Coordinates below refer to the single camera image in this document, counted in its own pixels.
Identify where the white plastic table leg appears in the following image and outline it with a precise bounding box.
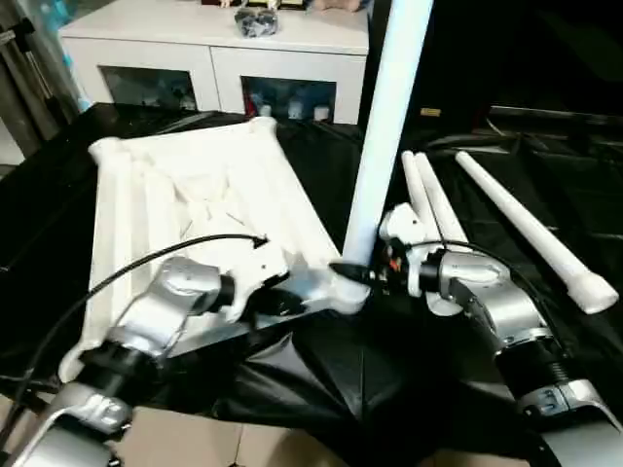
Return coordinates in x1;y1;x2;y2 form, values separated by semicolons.
339;0;435;316
455;150;620;315
401;150;429;215
413;151;471;244

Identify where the white plastic table top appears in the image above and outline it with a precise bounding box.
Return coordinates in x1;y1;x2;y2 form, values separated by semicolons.
57;116;372;385

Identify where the black plastic mat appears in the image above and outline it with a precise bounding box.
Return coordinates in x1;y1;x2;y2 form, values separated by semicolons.
0;100;623;453

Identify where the dark horizontal bar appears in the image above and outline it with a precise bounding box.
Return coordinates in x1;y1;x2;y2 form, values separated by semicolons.
488;104;623;126

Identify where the white glass-door cabinet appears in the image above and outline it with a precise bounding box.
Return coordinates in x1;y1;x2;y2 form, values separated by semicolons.
57;5;370;126

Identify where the black fabric backdrop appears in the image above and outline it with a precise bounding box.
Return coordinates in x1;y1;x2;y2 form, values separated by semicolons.
362;0;623;142

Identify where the black bundle in clear bag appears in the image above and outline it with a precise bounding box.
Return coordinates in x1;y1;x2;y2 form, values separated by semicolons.
233;6;280;40

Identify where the grey metal tripod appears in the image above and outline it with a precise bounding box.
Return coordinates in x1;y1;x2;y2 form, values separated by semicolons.
0;18;82;164

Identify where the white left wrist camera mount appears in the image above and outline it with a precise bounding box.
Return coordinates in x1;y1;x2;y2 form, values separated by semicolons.
224;236;292;326

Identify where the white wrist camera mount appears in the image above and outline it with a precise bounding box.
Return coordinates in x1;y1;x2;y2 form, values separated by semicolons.
378;202;466;318
224;236;292;326

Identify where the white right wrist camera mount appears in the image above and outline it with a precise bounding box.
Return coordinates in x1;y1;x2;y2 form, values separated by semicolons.
378;202;466;318

